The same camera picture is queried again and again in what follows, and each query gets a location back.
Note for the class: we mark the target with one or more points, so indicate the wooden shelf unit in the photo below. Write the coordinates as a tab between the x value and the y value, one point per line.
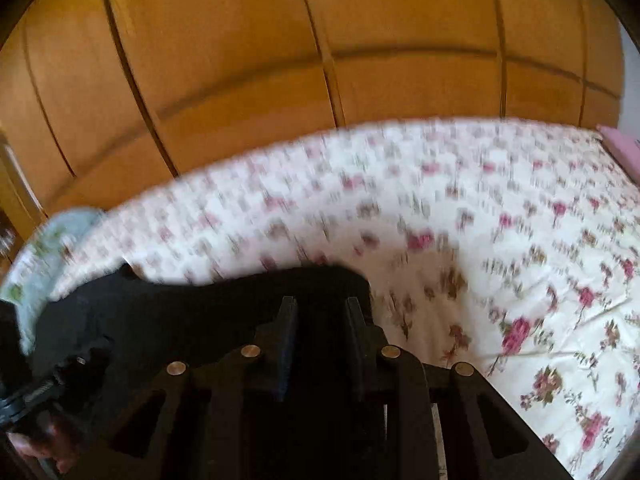
15	200

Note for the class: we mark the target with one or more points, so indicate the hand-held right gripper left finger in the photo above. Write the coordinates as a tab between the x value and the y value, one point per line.
286	345

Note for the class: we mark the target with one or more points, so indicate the floral bedsheet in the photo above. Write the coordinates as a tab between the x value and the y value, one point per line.
450	220

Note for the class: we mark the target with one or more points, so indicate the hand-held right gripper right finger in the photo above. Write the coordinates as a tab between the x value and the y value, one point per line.
356	345

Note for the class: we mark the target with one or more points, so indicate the black embroidered pants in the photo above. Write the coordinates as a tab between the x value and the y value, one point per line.
200	310

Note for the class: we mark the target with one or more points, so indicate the wooden wardrobe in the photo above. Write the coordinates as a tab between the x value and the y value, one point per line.
300	50

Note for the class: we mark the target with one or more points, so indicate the person's left hand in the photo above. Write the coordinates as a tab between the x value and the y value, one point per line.
45	447

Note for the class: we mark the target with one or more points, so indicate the pink cushion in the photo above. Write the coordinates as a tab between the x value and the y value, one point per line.
622	147

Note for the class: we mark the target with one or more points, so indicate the pale blue floral pillow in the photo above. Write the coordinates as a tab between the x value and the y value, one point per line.
50	250

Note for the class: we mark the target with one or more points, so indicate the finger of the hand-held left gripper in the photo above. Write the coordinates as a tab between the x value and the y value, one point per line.
87	360

